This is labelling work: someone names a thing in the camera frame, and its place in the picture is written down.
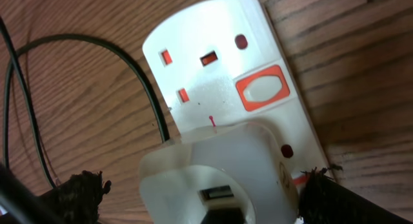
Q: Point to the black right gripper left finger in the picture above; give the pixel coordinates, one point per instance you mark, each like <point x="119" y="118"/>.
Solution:
<point x="75" y="201"/>

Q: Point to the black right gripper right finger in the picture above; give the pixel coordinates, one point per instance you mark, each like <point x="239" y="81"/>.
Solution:
<point x="323" y="201"/>

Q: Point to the white charger adapter plug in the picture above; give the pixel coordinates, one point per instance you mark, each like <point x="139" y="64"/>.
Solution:
<point x="227" y="174"/>

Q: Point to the white power strip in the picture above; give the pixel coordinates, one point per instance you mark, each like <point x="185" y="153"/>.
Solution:
<point x="219" y="62"/>

